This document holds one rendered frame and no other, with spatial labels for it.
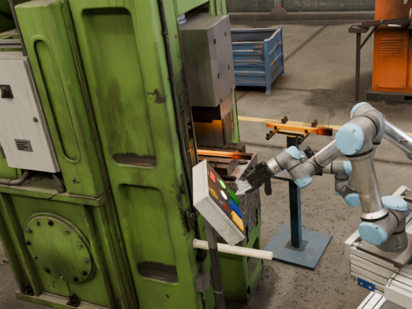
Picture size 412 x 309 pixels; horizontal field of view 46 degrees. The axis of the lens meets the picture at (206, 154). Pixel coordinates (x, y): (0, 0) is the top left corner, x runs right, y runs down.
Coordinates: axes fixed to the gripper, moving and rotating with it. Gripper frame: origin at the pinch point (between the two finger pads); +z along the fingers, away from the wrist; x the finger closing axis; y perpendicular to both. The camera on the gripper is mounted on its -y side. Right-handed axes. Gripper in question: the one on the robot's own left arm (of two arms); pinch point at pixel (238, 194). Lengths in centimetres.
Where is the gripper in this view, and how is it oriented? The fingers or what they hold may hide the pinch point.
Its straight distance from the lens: 236.9
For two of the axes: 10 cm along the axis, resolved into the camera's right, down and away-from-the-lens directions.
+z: -8.0, 5.5, 2.4
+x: 0.4, 4.5, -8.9
